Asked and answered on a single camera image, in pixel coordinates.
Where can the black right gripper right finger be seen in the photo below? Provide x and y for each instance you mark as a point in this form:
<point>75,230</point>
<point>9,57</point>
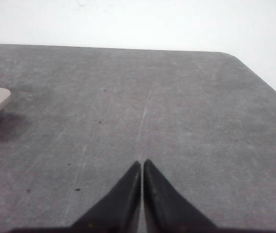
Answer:
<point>198,201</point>

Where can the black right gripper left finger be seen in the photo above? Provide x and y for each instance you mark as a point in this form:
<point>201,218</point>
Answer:
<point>117,212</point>

